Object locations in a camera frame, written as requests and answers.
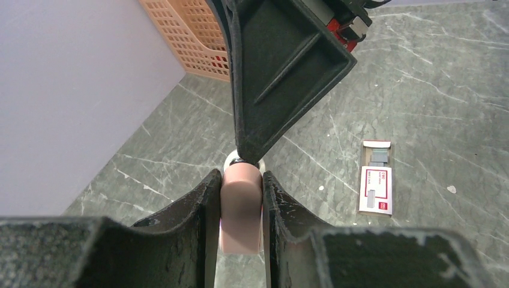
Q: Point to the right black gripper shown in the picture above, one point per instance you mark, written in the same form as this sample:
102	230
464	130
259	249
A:
284	57

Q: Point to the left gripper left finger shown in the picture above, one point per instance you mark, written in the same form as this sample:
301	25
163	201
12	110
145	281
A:
174	247

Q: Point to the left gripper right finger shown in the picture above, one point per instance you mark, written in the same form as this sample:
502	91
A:
302	250

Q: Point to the pink stapler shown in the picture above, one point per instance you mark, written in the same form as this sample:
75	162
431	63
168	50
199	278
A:
241	206

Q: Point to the red white staple box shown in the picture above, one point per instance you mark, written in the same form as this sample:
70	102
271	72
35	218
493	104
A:
376	179

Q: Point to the orange file organizer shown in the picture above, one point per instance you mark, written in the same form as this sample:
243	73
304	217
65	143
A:
190	29

